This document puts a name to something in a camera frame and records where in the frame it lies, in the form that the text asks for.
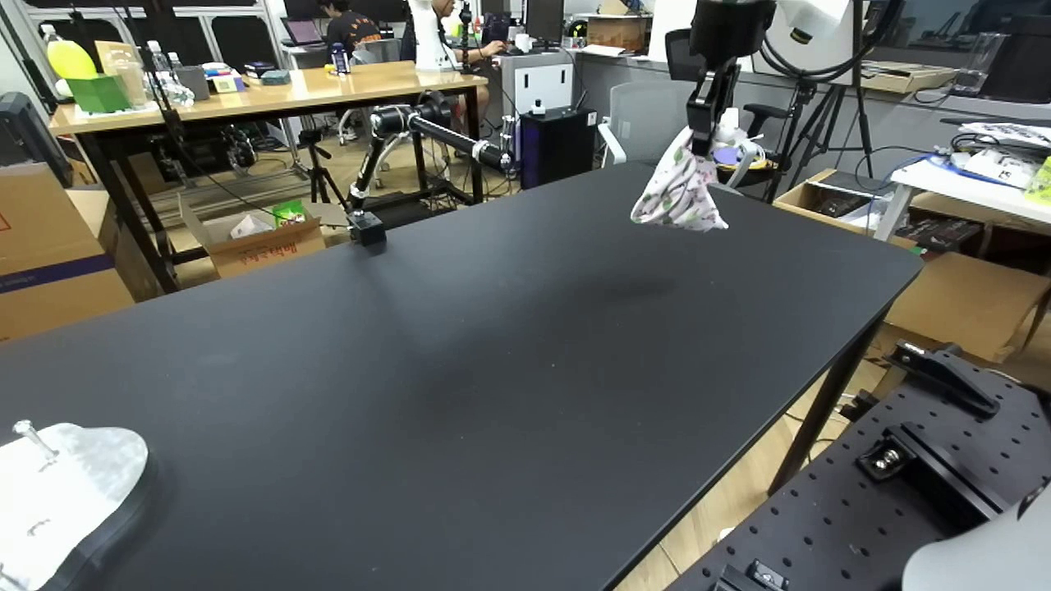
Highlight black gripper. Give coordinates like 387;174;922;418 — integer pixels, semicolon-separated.
686;0;775;158

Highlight white towel with tree print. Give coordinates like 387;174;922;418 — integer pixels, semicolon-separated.
628;124;732;235

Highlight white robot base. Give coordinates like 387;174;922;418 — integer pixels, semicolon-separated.
901;504;1051;591

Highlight grey office chair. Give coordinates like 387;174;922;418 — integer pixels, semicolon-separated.
595;75;703;170

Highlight black mesh office chair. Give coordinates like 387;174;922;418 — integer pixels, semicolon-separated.
662;26;706;85

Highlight open shallow cardboard box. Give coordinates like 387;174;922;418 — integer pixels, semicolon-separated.
767;166;912;240

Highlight black computer tower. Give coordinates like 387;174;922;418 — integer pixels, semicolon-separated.
514;106;605;190

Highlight white metal cabinet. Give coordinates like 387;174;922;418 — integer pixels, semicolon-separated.
496;49;578;118

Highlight seated person in black shorts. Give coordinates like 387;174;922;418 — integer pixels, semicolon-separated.
466;2;521;71

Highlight white side table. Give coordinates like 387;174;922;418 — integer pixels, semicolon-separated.
890;151;1051;240

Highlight stack of papers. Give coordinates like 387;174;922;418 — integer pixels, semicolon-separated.
949;118;1051;190

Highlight person in white shirt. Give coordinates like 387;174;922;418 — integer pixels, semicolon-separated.
404;0;463;75

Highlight flat cardboard sheet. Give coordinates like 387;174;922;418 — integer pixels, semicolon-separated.
883;253;1051;365

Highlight person in black shirt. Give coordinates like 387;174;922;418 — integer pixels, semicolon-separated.
321;2;387;61

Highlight long wooden desk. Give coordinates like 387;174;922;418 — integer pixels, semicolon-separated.
45;59;491;297

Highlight small black tripod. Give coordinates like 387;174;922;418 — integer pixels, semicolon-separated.
295;124;356;215

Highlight black perforated breadboard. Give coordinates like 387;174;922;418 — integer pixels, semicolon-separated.
666;343;1051;591

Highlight green packet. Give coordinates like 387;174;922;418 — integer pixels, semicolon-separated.
268;195;313;226

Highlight open cardboard box with items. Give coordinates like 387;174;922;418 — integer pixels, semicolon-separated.
200;201;331;280

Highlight plain brown cardboard box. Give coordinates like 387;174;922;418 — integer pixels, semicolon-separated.
63;183;211;304

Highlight green box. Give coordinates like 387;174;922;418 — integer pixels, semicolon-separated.
67;71;134;118

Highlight yellow green bag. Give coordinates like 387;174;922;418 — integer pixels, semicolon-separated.
42;28;100;85

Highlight cardboard box with purple band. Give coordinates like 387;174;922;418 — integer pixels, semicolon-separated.
0;162;139;343

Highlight black bulky bag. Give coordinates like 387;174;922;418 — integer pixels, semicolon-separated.
0;93;75;190

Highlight white cloth at corner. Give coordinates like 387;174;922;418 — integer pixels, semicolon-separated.
0;418;155;591

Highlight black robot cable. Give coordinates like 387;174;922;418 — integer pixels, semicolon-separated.
753;0;892;87

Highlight black angled bracket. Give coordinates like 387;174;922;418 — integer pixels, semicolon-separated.
890;339;1005;421

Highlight black mount block silver knobs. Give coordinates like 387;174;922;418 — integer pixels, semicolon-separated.
854;431;922;487

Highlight small black bracket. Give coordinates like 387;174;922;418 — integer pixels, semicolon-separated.
746;558;788;591

